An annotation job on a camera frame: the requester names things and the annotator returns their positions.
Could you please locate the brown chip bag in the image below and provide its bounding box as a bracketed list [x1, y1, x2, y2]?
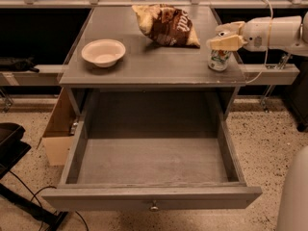
[132, 4, 200, 48]

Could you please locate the open grey top drawer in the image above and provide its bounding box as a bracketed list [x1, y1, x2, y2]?
[42, 91, 262, 212]

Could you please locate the grey wooden cabinet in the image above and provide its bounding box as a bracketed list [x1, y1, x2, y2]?
[58, 5, 247, 120]

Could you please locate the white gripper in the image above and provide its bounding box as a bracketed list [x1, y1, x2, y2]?
[207, 15, 302, 52]

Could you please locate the black chair base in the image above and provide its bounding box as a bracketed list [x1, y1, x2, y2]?
[0, 122, 69, 231]

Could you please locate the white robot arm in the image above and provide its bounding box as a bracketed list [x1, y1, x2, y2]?
[207, 15, 308, 231]

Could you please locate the white cable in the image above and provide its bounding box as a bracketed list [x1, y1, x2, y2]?
[244, 0, 274, 85]

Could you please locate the brown cardboard box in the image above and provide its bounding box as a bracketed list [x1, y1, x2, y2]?
[42, 89, 76, 166]

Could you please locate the black floor cable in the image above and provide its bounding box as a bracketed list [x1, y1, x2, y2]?
[8, 169, 90, 231]

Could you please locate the white paper bowl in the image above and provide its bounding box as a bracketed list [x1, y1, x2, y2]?
[81, 39, 126, 67]

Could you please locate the green white 7up can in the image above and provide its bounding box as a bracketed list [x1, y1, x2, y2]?
[207, 31, 233, 72]

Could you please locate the black cloth on rail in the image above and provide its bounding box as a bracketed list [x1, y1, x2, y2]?
[0, 57, 39, 73]

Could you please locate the round metal drawer knob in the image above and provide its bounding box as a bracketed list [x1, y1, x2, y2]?
[149, 200, 160, 212]

